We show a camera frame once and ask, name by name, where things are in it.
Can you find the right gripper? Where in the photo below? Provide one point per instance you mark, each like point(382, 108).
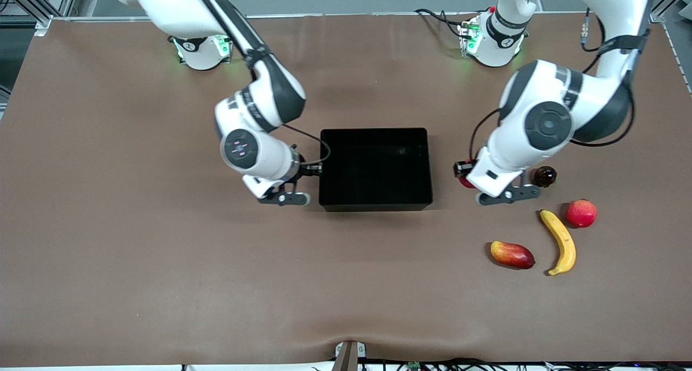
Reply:
point(306, 170)

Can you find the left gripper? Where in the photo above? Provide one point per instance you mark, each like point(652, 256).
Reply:
point(461, 169)

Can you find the small red yellow apple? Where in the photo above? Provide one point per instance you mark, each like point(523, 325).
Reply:
point(466, 183)

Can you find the black plastic box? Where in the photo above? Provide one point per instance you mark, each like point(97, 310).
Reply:
point(376, 171)

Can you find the yellow banana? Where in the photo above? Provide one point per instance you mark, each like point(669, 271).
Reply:
point(565, 244)

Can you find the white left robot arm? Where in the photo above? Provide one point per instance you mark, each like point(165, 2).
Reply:
point(546, 125)

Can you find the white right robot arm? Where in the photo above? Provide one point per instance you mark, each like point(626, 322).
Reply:
point(270, 90)

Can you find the dark purple plum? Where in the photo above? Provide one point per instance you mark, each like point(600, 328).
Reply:
point(545, 176)

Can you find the red yellow mango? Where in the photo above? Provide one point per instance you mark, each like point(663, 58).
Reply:
point(512, 254)

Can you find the brown table cover sheet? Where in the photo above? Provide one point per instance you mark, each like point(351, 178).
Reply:
point(346, 279)

